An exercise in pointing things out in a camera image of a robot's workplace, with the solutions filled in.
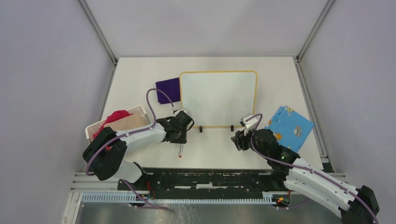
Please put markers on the blue cartoon print cloth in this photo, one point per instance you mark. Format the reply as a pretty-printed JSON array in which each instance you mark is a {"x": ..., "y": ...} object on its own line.
[{"x": 289, "y": 128}]

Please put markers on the white slotted cable duct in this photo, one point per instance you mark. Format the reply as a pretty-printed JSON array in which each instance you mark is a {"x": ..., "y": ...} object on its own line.
[{"x": 130, "y": 197}]

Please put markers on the red capped whiteboard marker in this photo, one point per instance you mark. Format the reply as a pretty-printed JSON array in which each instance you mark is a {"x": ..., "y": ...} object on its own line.
[{"x": 181, "y": 150}]

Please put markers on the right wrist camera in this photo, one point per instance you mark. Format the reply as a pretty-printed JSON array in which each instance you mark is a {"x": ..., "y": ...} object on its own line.
[{"x": 250, "y": 121}]

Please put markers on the red cloth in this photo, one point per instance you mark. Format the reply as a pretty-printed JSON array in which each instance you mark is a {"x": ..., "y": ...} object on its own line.
[{"x": 115, "y": 116}]

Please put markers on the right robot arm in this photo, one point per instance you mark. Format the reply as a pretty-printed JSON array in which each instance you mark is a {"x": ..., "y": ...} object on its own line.
[{"x": 351, "y": 204}]

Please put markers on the purple cloth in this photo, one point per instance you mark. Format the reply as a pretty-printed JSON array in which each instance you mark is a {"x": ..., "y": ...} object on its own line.
[{"x": 171, "y": 87}]

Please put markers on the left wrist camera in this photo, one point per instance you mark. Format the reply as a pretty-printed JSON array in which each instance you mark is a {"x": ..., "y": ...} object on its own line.
[{"x": 177, "y": 111}]

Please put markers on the beige cloth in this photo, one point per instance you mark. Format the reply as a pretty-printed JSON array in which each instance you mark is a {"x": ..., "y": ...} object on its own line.
[{"x": 131, "y": 122}]

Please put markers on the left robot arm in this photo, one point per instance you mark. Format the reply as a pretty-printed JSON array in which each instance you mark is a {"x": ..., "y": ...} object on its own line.
[{"x": 105, "y": 155}]

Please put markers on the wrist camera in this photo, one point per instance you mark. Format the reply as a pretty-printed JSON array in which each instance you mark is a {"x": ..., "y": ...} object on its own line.
[
  {"x": 177, "y": 111},
  {"x": 250, "y": 121}
]

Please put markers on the yellow framed whiteboard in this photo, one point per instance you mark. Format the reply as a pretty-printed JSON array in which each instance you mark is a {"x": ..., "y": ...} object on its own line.
[{"x": 218, "y": 98}]

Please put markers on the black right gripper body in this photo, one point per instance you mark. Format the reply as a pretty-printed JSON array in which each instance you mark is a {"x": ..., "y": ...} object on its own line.
[{"x": 245, "y": 140}]

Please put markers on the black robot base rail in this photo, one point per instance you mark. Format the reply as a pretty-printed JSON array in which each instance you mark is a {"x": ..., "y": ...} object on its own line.
[{"x": 189, "y": 183}]

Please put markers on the grey aluminium frame post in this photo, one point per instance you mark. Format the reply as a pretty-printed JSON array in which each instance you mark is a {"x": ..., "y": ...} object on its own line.
[{"x": 324, "y": 12}]

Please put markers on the left aluminium frame post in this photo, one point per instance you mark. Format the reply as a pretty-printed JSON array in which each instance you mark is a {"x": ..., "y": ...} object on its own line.
[{"x": 98, "y": 31}]

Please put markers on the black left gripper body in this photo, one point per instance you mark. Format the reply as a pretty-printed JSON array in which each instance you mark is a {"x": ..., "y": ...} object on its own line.
[{"x": 181, "y": 138}]

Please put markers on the white plastic basket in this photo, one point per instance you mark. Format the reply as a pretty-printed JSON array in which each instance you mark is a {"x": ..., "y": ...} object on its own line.
[{"x": 91, "y": 129}]

